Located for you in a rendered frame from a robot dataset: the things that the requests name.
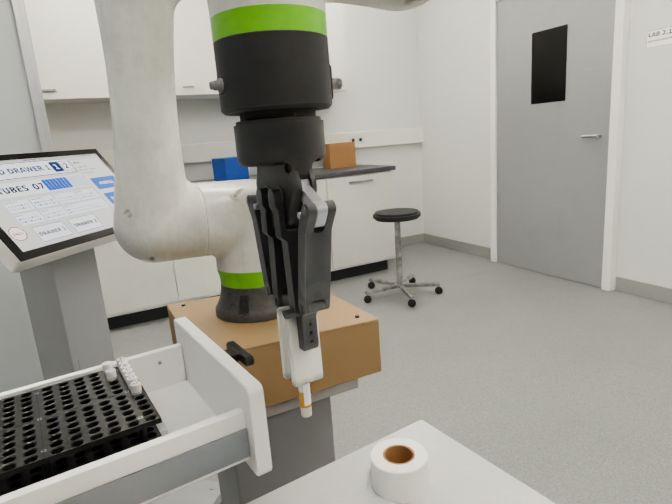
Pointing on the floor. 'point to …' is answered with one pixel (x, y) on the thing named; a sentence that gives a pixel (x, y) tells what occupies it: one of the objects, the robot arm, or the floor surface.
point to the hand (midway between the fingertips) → (299, 342)
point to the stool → (398, 256)
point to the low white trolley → (440, 486)
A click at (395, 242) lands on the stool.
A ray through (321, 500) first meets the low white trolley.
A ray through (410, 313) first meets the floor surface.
